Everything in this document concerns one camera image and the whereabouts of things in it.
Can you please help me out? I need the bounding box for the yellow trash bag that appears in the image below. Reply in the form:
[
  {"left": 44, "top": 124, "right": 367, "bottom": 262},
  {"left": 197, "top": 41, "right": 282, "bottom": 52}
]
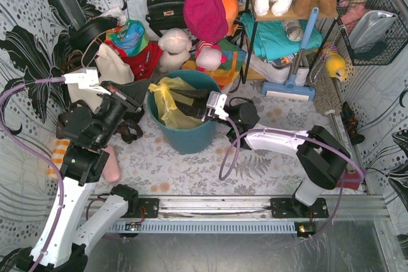
[{"left": 148, "top": 77, "right": 203, "bottom": 129}]

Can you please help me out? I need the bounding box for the teal trash bin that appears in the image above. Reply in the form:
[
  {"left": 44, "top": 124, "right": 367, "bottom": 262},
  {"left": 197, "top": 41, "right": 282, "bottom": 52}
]
[{"left": 147, "top": 70, "right": 221, "bottom": 154}]

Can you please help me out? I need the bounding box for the blue floor mop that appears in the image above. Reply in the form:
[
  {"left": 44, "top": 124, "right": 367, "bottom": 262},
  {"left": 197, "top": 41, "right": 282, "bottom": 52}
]
[{"left": 261, "top": 7, "right": 319, "bottom": 101}]

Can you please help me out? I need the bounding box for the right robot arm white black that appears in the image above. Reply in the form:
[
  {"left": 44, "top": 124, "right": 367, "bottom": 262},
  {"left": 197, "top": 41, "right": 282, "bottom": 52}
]
[{"left": 170, "top": 89, "right": 350, "bottom": 217}]

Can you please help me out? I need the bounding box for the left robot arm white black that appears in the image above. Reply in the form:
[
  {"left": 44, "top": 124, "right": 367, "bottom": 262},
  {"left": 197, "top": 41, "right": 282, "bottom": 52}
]
[{"left": 16, "top": 79, "right": 149, "bottom": 271}]

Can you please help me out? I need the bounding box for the cream canvas tote bag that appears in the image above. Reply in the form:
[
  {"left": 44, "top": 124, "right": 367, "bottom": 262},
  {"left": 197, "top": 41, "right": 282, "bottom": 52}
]
[{"left": 68, "top": 43, "right": 135, "bottom": 111}]

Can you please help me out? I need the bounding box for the colourful printed bag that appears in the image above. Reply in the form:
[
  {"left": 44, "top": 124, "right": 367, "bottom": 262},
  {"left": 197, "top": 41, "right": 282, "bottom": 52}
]
[{"left": 105, "top": 20, "right": 149, "bottom": 57}]

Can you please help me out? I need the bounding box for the magenta cloth bag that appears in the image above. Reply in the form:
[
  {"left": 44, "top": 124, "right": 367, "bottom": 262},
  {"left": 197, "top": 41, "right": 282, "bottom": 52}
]
[{"left": 183, "top": 0, "right": 228, "bottom": 43}]

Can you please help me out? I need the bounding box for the red cloth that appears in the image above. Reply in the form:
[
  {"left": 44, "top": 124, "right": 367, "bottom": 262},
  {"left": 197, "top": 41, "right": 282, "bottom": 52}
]
[{"left": 122, "top": 41, "right": 163, "bottom": 80}]

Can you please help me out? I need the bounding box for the rainbow striped cloth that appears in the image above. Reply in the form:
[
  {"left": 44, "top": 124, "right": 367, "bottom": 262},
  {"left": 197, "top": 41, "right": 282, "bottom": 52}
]
[{"left": 182, "top": 39, "right": 247, "bottom": 89}]

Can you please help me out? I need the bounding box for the pink white plush doll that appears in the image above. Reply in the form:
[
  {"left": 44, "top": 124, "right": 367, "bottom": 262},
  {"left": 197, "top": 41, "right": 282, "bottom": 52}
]
[{"left": 195, "top": 40, "right": 226, "bottom": 71}]

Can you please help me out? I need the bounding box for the cream plush lamb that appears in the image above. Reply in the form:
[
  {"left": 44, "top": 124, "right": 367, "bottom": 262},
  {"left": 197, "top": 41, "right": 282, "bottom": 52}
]
[{"left": 158, "top": 28, "right": 192, "bottom": 73}]

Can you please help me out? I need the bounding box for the white sneaker left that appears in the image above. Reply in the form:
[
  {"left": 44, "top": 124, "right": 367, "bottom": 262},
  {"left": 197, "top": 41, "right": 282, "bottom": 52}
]
[{"left": 247, "top": 55, "right": 291, "bottom": 84}]

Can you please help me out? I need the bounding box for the white sneaker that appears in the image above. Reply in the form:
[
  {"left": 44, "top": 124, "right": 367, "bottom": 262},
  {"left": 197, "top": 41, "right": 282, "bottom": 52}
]
[
  {"left": 247, "top": 55, "right": 291, "bottom": 84},
  {"left": 288, "top": 55, "right": 310, "bottom": 86}
]

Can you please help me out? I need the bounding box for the pink rolled towel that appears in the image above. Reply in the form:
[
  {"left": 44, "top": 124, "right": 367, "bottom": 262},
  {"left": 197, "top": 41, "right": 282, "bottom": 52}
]
[{"left": 102, "top": 145, "right": 121, "bottom": 183}]

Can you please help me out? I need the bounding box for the black hat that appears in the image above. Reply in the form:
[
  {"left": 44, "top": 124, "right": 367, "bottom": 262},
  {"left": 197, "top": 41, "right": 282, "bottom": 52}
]
[{"left": 69, "top": 17, "right": 119, "bottom": 51}]

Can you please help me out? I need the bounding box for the white sneaker right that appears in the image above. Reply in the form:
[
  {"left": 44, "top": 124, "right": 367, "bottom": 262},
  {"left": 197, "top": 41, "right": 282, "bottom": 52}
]
[{"left": 288, "top": 55, "right": 310, "bottom": 86}]

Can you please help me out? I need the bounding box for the orange white checkered towel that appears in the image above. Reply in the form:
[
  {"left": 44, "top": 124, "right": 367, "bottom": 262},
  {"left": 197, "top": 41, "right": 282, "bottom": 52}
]
[{"left": 47, "top": 139, "right": 70, "bottom": 180}]

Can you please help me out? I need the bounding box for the black leather handbag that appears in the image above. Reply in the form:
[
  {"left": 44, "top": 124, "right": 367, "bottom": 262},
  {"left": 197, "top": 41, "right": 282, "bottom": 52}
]
[{"left": 145, "top": 0, "right": 187, "bottom": 37}]

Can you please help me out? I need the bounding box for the teal folded cloth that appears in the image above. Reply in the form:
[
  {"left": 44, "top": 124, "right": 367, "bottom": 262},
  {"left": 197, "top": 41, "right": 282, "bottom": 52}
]
[{"left": 240, "top": 13, "right": 323, "bottom": 60}]

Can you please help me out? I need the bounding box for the orange plush toy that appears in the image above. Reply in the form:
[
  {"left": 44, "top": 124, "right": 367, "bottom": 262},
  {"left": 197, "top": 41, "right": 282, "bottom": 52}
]
[{"left": 221, "top": 0, "right": 238, "bottom": 36}]

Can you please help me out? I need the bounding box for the grey patterned ball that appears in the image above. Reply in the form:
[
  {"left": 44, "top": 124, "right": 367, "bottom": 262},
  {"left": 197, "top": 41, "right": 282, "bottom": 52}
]
[{"left": 283, "top": 20, "right": 303, "bottom": 41}]

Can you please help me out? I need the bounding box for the yellow plush toy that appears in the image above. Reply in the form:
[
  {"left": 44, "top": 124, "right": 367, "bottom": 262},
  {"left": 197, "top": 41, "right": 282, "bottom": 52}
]
[{"left": 323, "top": 45, "right": 346, "bottom": 82}]

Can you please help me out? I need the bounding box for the dark patterned cloth right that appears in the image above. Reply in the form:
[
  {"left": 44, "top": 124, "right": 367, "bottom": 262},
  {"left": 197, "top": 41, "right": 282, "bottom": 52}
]
[{"left": 341, "top": 102, "right": 365, "bottom": 145}]

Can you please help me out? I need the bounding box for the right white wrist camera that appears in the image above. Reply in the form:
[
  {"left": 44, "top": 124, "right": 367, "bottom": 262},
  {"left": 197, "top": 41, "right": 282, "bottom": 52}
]
[{"left": 200, "top": 91, "right": 230, "bottom": 122}]

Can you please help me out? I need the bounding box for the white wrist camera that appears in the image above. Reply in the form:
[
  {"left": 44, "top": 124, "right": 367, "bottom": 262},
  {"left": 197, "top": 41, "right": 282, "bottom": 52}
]
[
  {"left": 200, "top": 91, "right": 230, "bottom": 122},
  {"left": 63, "top": 67, "right": 109, "bottom": 94}
]

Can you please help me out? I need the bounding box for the brown patterned strap bag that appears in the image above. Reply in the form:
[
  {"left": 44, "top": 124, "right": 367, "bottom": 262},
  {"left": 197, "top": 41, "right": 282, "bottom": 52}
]
[{"left": 55, "top": 99, "right": 145, "bottom": 144}]

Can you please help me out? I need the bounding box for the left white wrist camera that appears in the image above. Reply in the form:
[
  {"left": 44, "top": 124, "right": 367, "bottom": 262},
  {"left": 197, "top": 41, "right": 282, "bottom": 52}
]
[{"left": 63, "top": 67, "right": 109, "bottom": 94}]

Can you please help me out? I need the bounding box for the wooden black frame shelf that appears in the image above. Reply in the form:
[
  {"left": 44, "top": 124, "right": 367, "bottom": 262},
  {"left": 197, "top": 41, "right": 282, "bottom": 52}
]
[{"left": 239, "top": 0, "right": 340, "bottom": 84}]

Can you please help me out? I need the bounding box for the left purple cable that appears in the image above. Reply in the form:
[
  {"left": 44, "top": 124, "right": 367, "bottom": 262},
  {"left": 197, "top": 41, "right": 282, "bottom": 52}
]
[{"left": 0, "top": 76, "right": 68, "bottom": 272}]

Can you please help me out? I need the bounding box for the metal base rail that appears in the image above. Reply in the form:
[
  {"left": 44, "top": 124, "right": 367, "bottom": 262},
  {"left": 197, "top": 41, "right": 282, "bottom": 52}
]
[{"left": 106, "top": 195, "right": 390, "bottom": 236}]

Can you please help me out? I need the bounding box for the metal pole with handle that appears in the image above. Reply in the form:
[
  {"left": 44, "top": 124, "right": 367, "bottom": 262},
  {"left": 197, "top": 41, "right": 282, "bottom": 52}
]
[{"left": 324, "top": 110, "right": 356, "bottom": 175}]

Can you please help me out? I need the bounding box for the black wire basket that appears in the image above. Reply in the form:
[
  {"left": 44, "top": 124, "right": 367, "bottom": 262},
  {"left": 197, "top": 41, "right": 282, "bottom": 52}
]
[{"left": 337, "top": 0, "right": 407, "bottom": 66}]

